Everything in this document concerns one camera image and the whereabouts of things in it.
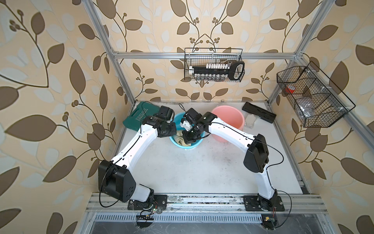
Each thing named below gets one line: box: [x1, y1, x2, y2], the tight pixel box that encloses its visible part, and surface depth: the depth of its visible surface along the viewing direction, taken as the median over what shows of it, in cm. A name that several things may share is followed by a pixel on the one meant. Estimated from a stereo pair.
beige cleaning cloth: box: [171, 130, 192, 147], surface depth 79 cm
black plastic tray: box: [242, 101, 277, 124], surface depth 114 cm
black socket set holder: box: [188, 60, 245, 82], surface depth 86 cm
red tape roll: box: [285, 84, 296, 94], surface depth 88 cm
